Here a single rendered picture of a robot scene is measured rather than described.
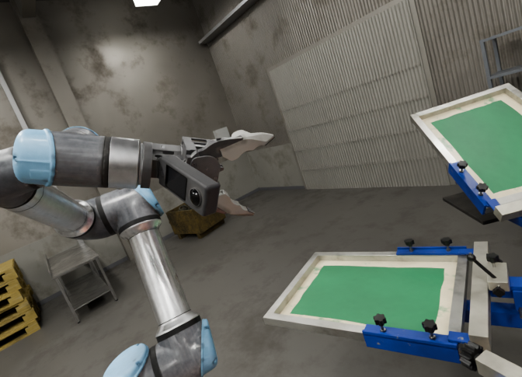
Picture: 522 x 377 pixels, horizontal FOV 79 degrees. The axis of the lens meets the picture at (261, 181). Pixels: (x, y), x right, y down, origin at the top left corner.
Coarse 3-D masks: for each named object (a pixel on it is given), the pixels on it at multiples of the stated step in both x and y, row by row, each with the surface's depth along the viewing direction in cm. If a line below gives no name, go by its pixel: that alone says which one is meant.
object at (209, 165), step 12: (144, 144) 46; (156, 144) 52; (192, 144) 51; (204, 144) 53; (144, 156) 45; (156, 156) 49; (180, 156) 51; (192, 156) 47; (204, 156) 47; (144, 168) 45; (156, 168) 48; (204, 168) 48; (216, 168) 49; (144, 180) 46; (216, 180) 50
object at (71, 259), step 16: (64, 256) 531; (80, 256) 492; (96, 256) 458; (64, 272) 434; (96, 272) 597; (64, 288) 566; (80, 288) 520; (96, 288) 494; (112, 288) 471; (80, 304) 455
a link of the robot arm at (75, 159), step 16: (16, 144) 39; (32, 144) 40; (48, 144) 40; (64, 144) 41; (80, 144) 42; (96, 144) 43; (16, 160) 39; (32, 160) 40; (48, 160) 40; (64, 160) 41; (80, 160) 42; (96, 160) 42; (16, 176) 41; (32, 176) 40; (48, 176) 41; (64, 176) 42; (80, 176) 42; (96, 176) 43
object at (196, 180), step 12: (168, 156) 47; (168, 168) 45; (180, 168) 44; (192, 168) 45; (168, 180) 46; (180, 180) 44; (192, 180) 42; (204, 180) 42; (180, 192) 44; (192, 192) 42; (204, 192) 40; (216, 192) 41; (192, 204) 43; (204, 204) 41; (216, 204) 42
